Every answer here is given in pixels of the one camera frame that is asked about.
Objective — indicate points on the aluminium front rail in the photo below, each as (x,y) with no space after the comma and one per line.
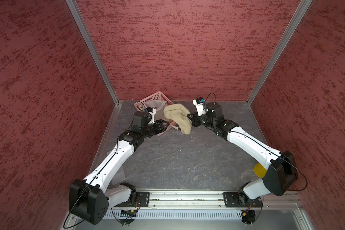
(213,199)

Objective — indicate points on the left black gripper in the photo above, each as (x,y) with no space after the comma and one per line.
(160,125)

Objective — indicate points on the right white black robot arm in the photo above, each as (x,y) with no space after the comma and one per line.
(281,172)

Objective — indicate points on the yellow pencil cup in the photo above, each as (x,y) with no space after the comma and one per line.
(259,170)

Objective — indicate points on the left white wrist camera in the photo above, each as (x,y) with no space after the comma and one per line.
(152,113)

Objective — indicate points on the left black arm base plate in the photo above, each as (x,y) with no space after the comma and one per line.
(138,199)

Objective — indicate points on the white pink baseball cap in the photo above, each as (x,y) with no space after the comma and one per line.
(159,106)

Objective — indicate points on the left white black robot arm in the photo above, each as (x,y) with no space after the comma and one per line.
(89,198)

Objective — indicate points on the beige baseball cap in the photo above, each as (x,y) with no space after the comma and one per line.
(179,114)

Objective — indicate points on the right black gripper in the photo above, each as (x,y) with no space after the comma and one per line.
(194,119)

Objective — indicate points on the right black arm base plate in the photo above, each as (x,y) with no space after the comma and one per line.
(240,200)

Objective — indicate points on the pink plastic basket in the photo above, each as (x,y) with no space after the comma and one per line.
(140,105)

